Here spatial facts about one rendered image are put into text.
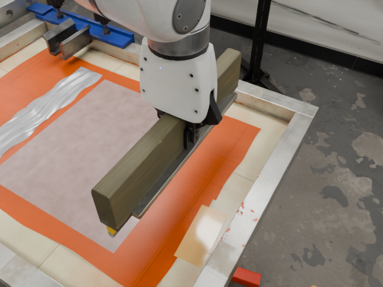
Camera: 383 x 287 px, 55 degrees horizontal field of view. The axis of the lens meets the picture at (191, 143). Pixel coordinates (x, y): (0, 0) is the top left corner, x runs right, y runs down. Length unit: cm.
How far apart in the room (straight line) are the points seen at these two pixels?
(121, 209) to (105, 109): 40
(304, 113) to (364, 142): 149
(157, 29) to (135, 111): 52
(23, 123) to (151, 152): 43
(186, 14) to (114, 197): 23
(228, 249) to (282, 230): 121
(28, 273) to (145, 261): 17
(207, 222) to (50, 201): 28
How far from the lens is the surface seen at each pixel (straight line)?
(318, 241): 178
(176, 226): 63
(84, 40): 100
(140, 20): 31
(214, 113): 49
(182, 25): 32
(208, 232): 62
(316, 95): 247
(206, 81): 45
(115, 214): 47
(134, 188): 47
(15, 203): 72
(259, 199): 62
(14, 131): 84
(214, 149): 73
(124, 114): 81
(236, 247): 57
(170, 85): 47
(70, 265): 63
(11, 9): 114
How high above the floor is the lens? 150
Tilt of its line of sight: 47 degrees down
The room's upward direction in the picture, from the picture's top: straight up
